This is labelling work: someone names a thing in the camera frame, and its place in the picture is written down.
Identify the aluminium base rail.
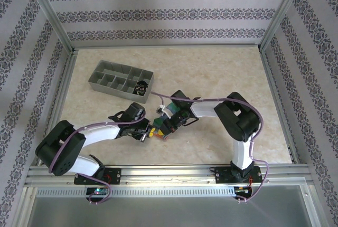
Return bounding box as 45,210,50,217
25,164,314,186

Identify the slotted grey cable duct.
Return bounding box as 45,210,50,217
35,186,236,197

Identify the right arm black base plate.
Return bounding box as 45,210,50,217
215,166,261,185

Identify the small lit controller board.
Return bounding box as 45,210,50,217
86,187,109,196

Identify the aluminium table side rail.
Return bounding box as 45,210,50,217
36,50,78,166
260,49,302,165

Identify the grey compartment organizer tray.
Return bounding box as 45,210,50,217
88,60,154,104

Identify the aluminium frame post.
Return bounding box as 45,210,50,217
258,0,311,51
22,0,74,52

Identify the aluminium table rear bar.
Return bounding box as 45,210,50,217
71,43,262,51

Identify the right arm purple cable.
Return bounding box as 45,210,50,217
151,92,270,204

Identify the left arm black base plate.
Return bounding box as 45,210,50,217
73,167,121,185

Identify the black white striped sock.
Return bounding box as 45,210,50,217
134,79,150,97

